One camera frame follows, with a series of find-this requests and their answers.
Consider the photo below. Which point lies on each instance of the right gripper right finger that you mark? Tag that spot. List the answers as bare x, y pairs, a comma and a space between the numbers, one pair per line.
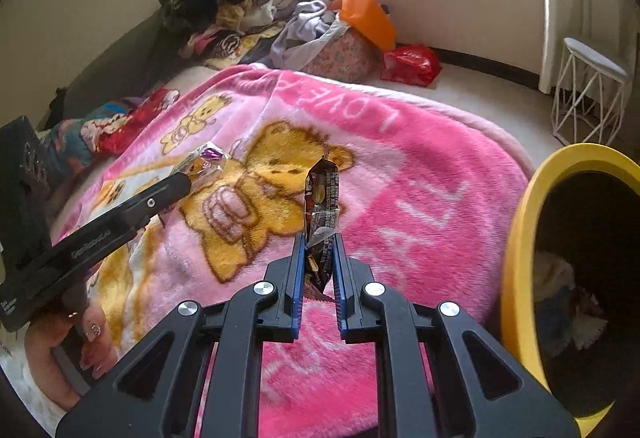
355, 322

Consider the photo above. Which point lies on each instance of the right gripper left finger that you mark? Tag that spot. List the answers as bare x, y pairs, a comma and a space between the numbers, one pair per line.
281, 315

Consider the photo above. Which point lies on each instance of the black snack wrapper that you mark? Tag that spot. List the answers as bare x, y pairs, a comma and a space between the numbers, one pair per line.
320, 224

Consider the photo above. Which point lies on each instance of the trash inside bin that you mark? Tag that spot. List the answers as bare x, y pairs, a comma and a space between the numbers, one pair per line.
566, 314

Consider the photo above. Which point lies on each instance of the yellow round trash bin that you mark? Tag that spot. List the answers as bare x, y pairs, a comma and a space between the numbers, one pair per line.
582, 204

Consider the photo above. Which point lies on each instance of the left hand painted nails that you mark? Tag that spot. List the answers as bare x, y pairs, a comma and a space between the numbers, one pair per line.
55, 344

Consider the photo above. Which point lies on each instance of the pink bear fleece blanket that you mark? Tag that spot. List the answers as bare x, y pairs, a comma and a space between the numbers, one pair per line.
427, 194

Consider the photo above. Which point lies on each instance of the floral teal pillow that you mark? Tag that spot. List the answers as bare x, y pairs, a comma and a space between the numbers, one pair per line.
71, 145

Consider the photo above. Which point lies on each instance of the red patterned cloth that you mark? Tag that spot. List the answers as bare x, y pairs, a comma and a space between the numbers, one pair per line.
119, 134

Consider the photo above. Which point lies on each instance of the red plastic shopping bag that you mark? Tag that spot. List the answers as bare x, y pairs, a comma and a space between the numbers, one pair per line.
414, 65

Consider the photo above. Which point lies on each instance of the floral fabric laundry basket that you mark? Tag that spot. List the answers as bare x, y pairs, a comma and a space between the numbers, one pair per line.
350, 58

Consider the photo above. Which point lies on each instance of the grey lilac garment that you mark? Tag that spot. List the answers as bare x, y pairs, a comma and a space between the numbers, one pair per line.
311, 28

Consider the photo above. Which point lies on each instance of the pile of clothes on bed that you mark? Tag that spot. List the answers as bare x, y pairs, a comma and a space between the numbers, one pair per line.
224, 33

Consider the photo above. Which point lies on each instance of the white wire frame stool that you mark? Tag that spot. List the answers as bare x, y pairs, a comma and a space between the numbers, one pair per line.
590, 95

